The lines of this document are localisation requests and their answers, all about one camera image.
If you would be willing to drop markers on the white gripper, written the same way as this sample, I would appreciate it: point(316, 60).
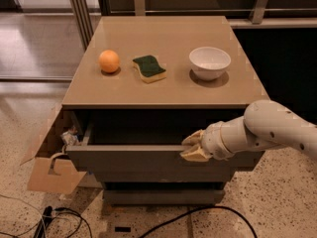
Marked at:
point(211, 141)

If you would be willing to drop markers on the grey top drawer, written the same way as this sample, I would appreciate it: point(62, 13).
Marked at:
point(131, 151)

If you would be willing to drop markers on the grey drawer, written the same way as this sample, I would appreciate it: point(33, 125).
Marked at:
point(163, 197)
point(131, 151)

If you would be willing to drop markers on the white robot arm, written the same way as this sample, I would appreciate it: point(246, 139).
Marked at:
point(265, 125)

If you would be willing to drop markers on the grey drawer cabinet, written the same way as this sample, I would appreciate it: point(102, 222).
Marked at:
point(95, 95)

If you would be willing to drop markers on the grey bottom drawer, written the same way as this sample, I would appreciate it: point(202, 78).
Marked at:
point(163, 197)

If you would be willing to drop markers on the white bowl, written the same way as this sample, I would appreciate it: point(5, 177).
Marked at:
point(209, 63)

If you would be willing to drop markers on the green yellow sponge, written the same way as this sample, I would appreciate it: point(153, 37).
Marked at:
point(149, 69)

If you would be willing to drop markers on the orange fruit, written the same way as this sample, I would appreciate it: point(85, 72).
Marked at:
point(109, 61)

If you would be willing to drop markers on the crumpled silver wrapper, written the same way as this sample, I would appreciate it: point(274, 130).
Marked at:
point(70, 137)

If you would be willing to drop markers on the brown cardboard box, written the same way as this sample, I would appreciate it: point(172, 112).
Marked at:
point(53, 170)

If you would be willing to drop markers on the metal window railing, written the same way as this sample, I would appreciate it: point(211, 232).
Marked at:
point(244, 13)

